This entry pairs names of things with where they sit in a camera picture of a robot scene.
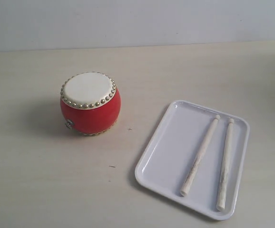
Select small red drum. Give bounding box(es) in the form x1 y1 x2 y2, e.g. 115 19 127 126
59 72 121 135

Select white wooden drumstick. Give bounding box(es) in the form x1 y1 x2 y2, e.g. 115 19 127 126
216 118 235 211
180 114 220 197

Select white plastic tray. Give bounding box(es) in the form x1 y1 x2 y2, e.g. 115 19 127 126
135 100 250 220

